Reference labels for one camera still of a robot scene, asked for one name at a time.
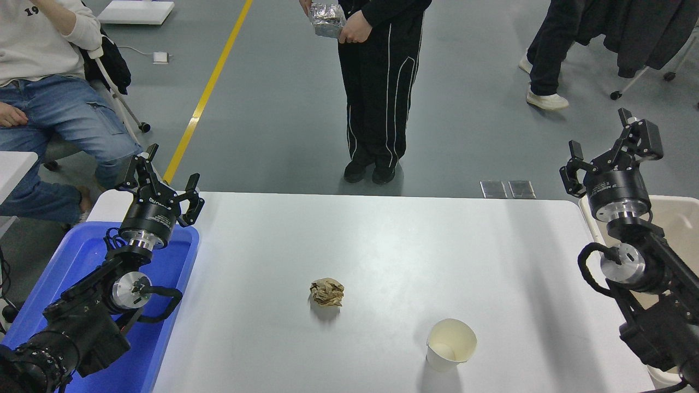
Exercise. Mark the flat white box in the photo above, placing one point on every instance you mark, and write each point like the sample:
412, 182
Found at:
136, 11

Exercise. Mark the person on chair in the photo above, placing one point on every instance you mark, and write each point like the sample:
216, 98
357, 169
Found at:
54, 109

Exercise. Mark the black jacket on chair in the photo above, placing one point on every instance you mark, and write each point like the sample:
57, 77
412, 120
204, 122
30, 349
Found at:
112, 65

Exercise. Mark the white paper cup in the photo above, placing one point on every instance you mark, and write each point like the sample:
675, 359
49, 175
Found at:
450, 338

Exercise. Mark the silver foil tray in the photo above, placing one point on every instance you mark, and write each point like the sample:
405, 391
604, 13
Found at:
326, 19

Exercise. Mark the person's left hand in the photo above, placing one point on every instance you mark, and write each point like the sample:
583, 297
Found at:
356, 27

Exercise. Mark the person holding foil tray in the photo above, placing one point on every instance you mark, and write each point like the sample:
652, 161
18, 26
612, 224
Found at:
377, 98

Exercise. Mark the blue plastic tray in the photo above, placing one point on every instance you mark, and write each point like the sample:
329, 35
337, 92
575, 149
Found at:
169, 262

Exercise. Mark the person's right hand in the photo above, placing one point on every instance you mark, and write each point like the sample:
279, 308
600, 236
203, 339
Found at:
306, 5

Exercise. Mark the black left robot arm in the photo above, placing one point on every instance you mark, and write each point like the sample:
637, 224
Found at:
82, 327

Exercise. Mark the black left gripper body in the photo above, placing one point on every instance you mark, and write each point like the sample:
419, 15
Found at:
150, 217

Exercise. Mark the person's forearm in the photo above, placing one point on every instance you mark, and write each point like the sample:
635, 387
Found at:
57, 16

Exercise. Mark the white side table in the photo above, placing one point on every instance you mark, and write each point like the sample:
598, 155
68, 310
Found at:
13, 169

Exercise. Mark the large pale bin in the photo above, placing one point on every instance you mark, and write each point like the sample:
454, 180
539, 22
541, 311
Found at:
677, 218

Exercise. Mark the metal floor plate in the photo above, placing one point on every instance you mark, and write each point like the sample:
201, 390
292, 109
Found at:
522, 189
493, 189

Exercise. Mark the person with white shoes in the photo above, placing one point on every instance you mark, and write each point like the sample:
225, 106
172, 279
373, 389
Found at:
549, 54

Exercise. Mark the white office chair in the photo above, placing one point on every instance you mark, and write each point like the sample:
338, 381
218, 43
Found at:
117, 95

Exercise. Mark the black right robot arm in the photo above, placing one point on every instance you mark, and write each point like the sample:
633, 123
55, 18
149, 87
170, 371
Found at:
655, 327

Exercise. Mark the crumpled tan paper ball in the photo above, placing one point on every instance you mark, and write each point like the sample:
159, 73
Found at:
326, 292

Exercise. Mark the dark coats on chair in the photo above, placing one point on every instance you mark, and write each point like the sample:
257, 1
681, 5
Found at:
644, 27

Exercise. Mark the person's hand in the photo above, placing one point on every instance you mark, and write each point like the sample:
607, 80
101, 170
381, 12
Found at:
11, 115

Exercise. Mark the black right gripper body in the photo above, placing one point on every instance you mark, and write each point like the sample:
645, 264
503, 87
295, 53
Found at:
617, 191

